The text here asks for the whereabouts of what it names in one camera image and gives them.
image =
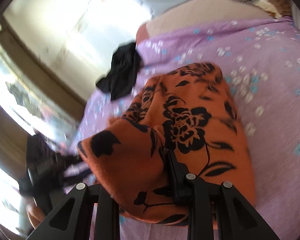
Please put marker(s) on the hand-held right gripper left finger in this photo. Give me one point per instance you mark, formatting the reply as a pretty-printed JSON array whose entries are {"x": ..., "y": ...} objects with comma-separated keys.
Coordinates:
[{"x": 107, "y": 212}]

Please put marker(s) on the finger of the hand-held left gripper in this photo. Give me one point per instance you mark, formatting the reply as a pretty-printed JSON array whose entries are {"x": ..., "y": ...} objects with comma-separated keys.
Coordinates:
[{"x": 77, "y": 167}]

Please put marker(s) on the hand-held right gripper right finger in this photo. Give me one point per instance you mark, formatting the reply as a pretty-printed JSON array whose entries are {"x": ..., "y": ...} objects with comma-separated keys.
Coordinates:
[{"x": 176, "y": 177}]

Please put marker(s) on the orange black floral dress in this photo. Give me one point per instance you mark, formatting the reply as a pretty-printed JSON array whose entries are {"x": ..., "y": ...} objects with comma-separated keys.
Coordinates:
[{"x": 190, "y": 105}]

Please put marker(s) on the person's left hand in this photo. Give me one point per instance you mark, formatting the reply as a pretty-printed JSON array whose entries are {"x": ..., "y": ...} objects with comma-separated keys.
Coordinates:
[{"x": 35, "y": 216}]

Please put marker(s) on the brown door with patterned glass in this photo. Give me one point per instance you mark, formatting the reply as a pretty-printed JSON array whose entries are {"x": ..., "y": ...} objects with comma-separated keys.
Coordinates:
[{"x": 52, "y": 80}]

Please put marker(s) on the black crumpled cloth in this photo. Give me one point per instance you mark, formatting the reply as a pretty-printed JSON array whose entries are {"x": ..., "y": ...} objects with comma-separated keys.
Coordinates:
[{"x": 122, "y": 75}]

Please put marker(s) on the purple floral bedsheet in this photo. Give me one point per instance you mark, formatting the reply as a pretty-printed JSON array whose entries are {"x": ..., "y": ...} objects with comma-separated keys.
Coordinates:
[{"x": 265, "y": 80}]

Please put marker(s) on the beige mattress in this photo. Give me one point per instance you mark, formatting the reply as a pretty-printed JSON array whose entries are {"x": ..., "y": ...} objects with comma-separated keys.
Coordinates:
[{"x": 202, "y": 17}]

